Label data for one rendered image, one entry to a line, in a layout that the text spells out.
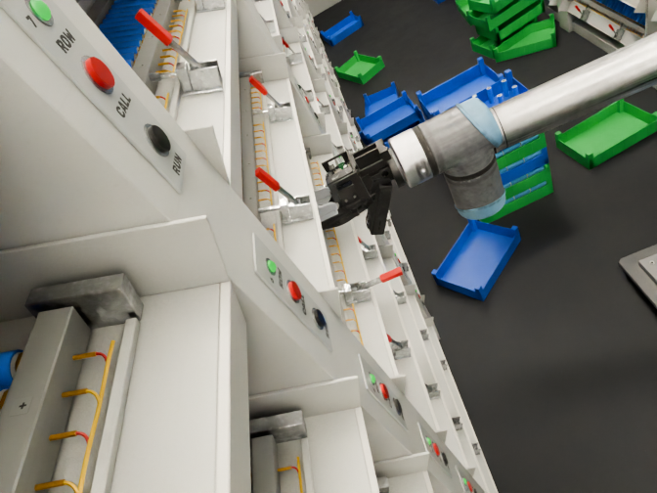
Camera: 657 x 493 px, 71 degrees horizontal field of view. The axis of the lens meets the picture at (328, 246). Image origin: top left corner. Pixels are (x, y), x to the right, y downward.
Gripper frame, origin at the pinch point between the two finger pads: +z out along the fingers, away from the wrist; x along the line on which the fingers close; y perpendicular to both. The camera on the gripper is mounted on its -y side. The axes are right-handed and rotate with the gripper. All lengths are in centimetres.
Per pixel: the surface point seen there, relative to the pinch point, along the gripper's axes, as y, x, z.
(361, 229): -25.5, -19.3, -6.6
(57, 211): 42, 44, -3
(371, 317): -5.7, 21.0, -6.4
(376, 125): -88, -157, -24
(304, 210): 15.6, 17.4, -6.5
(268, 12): 14, -68, -8
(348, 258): -5.4, 7.8, -5.8
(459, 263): -96, -53, -28
